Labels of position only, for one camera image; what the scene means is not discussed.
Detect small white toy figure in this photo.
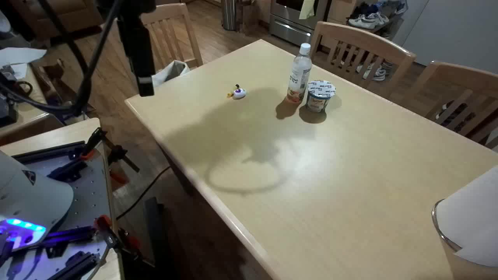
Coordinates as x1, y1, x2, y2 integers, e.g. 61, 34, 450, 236
228, 83, 248, 99

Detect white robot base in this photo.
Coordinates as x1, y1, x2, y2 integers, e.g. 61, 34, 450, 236
0, 152, 75, 250

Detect white paper bag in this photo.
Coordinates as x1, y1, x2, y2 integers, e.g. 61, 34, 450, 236
153, 60, 190, 86

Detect white lidded cup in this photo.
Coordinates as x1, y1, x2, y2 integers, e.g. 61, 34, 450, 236
307, 79, 337, 111

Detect clear plastic bottle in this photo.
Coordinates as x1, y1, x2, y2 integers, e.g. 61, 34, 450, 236
287, 41, 313, 104

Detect stainless oven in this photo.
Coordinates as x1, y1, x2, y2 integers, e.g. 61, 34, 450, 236
270, 0, 332, 44

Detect black clamp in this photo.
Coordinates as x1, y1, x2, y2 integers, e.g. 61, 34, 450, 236
80, 127, 140, 172

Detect wooden chair far middle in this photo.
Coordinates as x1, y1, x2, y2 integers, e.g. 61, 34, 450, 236
312, 21, 416, 97

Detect wooden chair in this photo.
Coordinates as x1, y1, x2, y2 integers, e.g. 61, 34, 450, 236
312, 21, 416, 97
408, 60, 498, 149

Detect white sneakers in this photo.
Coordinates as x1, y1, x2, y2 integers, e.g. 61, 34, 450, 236
349, 12, 389, 29

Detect wooden chair far right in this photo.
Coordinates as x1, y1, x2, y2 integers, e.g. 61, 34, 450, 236
408, 60, 498, 149

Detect side wooden table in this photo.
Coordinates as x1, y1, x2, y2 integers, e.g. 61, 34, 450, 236
0, 65, 63, 144

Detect white lined bin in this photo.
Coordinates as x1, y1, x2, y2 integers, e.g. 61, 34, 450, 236
431, 166, 498, 280

